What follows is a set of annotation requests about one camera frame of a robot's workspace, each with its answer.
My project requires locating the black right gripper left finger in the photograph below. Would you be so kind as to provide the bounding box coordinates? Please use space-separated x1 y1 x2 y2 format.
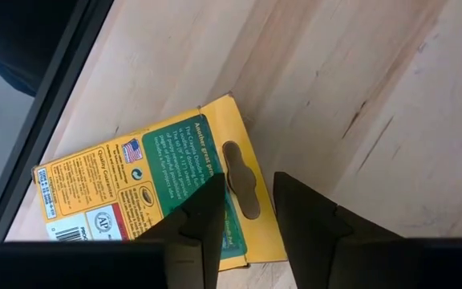
134 172 227 289

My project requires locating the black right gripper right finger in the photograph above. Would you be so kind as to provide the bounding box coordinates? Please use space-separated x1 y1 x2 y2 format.
273 171 405 289

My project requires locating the large yellow crayon box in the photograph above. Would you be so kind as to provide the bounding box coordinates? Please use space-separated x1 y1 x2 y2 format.
32 92 289 272

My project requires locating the black aluminium table frame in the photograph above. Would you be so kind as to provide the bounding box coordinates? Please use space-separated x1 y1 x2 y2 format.
0 0 116 250

